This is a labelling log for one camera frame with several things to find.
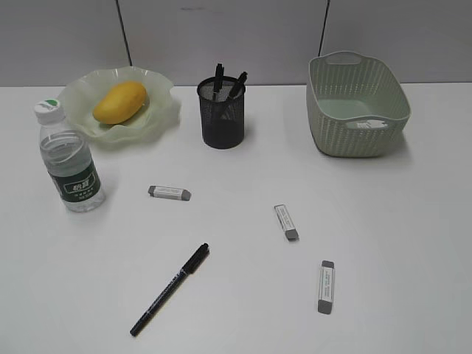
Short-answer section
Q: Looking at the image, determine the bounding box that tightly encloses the grey white eraser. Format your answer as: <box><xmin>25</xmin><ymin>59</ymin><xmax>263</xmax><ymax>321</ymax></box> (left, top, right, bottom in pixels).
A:
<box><xmin>317</xmin><ymin>260</ymin><xmax>335</xmax><ymax>315</ymax></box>
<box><xmin>147</xmin><ymin>185</ymin><xmax>191</xmax><ymax>201</ymax></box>
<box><xmin>274</xmin><ymin>204</ymin><xmax>299</xmax><ymax>242</ymax></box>

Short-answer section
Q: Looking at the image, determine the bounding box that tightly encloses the black marker pen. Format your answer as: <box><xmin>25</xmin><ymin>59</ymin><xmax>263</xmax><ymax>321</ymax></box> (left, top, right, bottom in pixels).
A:
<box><xmin>130</xmin><ymin>243</ymin><xmax>209</xmax><ymax>337</ymax></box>
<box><xmin>221</xmin><ymin>72</ymin><xmax>248</xmax><ymax>116</ymax></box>
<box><xmin>212</xmin><ymin>63</ymin><xmax>224</xmax><ymax>102</ymax></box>

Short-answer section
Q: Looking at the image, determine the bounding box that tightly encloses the yellow mango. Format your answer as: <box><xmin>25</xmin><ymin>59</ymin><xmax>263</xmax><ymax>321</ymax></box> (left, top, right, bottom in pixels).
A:
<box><xmin>93</xmin><ymin>81</ymin><xmax>147</xmax><ymax>125</ymax></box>

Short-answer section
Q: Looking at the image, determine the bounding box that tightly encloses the white waste paper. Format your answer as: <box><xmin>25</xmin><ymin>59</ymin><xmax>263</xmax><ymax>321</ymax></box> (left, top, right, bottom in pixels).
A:
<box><xmin>346</xmin><ymin>119</ymin><xmax>389</xmax><ymax>130</ymax></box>

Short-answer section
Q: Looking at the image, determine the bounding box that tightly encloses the clear water bottle green label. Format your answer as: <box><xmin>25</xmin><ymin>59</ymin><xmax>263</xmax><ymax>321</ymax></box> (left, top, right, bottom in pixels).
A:
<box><xmin>34</xmin><ymin>99</ymin><xmax>105</xmax><ymax>212</ymax></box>

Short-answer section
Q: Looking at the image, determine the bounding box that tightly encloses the black mesh pen holder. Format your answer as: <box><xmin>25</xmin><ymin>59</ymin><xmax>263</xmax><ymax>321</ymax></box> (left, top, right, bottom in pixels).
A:
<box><xmin>197</xmin><ymin>76</ymin><xmax>246</xmax><ymax>149</ymax></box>

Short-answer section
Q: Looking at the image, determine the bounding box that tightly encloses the pale green wavy glass plate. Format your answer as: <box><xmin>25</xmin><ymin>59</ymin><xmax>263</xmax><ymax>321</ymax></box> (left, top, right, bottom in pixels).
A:
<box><xmin>58</xmin><ymin>66</ymin><xmax>180</xmax><ymax>150</ymax></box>

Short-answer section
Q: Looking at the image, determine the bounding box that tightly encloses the pale green woven plastic basket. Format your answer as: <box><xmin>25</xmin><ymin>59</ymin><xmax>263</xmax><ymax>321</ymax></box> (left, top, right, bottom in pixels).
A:
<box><xmin>306</xmin><ymin>51</ymin><xmax>411</xmax><ymax>158</ymax></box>

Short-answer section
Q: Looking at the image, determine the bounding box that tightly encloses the black wall cable right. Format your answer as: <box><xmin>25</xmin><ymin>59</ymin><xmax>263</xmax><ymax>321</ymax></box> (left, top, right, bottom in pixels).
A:
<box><xmin>317</xmin><ymin>0</ymin><xmax>331</xmax><ymax>57</ymax></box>

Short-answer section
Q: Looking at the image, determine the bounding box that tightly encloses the black wall cable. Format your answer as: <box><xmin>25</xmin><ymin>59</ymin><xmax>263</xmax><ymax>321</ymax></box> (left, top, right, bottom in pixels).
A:
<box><xmin>116</xmin><ymin>0</ymin><xmax>134</xmax><ymax>68</ymax></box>
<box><xmin>317</xmin><ymin>0</ymin><xmax>331</xmax><ymax>57</ymax></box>

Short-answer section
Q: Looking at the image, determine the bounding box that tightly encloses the black wall cable left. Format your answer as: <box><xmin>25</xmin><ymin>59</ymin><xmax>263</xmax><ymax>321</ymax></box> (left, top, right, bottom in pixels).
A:
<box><xmin>116</xmin><ymin>0</ymin><xmax>134</xmax><ymax>68</ymax></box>

